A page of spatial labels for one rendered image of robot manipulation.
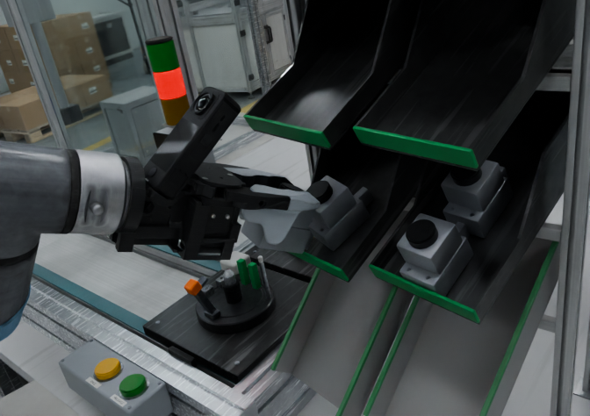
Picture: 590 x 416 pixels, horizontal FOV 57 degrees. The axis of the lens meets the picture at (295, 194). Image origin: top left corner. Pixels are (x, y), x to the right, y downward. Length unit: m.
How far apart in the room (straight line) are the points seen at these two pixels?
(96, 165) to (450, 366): 0.46
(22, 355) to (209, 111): 0.87
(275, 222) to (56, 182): 0.22
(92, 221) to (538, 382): 0.73
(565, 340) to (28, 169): 0.58
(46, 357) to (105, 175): 0.80
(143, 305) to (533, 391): 0.73
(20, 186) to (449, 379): 0.50
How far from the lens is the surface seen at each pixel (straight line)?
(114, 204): 0.50
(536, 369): 1.00
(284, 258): 1.10
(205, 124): 0.52
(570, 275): 0.65
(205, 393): 0.87
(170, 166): 0.52
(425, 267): 0.56
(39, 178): 0.48
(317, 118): 0.59
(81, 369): 1.00
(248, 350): 0.90
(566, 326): 0.69
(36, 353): 1.28
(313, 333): 0.80
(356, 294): 0.77
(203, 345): 0.93
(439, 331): 0.72
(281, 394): 0.88
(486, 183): 0.58
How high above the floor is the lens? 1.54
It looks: 25 degrees down
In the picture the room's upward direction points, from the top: 10 degrees counter-clockwise
